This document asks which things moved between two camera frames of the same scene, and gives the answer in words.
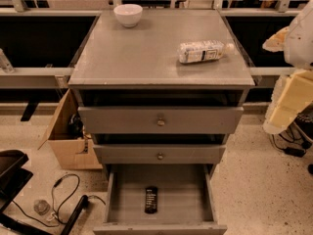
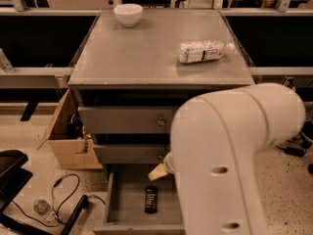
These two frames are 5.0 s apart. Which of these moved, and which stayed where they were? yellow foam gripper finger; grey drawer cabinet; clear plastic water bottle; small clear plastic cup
Moved: yellow foam gripper finger
Stayed: grey drawer cabinet; small clear plastic cup; clear plastic water bottle
